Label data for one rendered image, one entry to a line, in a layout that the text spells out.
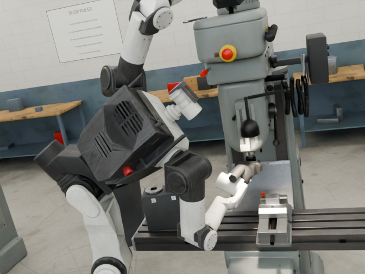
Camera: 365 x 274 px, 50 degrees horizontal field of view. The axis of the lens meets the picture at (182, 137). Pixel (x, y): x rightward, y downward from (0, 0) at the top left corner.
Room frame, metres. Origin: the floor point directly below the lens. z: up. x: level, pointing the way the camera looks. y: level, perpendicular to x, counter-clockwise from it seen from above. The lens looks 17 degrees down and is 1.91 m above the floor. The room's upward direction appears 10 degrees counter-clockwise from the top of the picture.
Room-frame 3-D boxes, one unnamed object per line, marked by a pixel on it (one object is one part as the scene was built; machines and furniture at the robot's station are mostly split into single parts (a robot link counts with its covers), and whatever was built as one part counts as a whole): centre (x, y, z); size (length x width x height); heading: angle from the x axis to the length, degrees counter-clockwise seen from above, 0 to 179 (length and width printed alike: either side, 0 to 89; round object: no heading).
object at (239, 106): (1.55, -0.25, 1.45); 0.04 x 0.04 x 0.21; 73
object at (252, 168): (1.58, -0.24, 1.23); 0.13 x 0.12 x 0.10; 58
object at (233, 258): (1.65, -0.29, 0.79); 0.50 x 0.35 x 0.12; 163
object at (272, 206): (1.58, -0.34, 1.02); 0.12 x 0.06 x 0.04; 72
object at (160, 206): (1.81, 0.14, 1.03); 0.22 x 0.12 x 0.20; 83
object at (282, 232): (1.60, -0.35, 0.98); 0.35 x 0.15 x 0.11; 162
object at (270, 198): (1.63, -0.36, 1.03); 0.06 x 0.05 x 0.06; 72
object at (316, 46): (1.84, -0.70, 1.62); 0.20 x 0.09 x 0.21; 163
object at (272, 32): (1.64, -0.44, 1.79); 0.45 x 0.04 x 0.04; 163
